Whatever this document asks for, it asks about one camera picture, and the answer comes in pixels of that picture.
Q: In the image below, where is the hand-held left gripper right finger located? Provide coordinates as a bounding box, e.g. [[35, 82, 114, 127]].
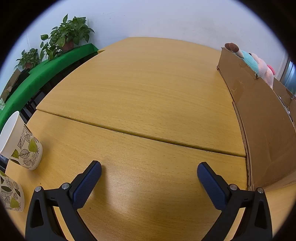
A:
[[197, 162, 273, 241]]

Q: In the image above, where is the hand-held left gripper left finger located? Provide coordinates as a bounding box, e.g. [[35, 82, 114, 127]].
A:
[[25, 160, 102, 241]]

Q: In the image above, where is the large brown cardboard box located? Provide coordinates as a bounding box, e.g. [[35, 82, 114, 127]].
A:
[[216, 47, 296, 191]]

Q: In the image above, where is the wooden desktop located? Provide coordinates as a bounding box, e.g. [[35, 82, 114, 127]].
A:
[[5, 37, 296, 241]]

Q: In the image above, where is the leaf print paper cup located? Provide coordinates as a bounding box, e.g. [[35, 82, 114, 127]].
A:
[[0, 111, 43, 171], [0, 170, 25, 212]]

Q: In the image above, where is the green cloth covered table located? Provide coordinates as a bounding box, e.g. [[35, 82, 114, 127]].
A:
[[0, 43, 99, 132]]

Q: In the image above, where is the small cardboard box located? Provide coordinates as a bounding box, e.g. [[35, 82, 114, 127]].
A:
[[0, 68, 21, 102]]

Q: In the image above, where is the pig plush toy teal outfit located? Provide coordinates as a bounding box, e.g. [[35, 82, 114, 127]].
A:
[[224, 42, 277, 90]]

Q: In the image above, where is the small potted green plant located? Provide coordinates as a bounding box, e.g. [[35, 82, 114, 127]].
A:
[[16, 48, 42, 70]]

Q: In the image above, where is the large potted green plant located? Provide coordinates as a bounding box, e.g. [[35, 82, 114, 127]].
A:
[[40, 14, 95, 61]]

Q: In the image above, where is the grey window frame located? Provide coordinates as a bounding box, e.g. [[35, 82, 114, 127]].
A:
[[279, 56, 296, 90]]

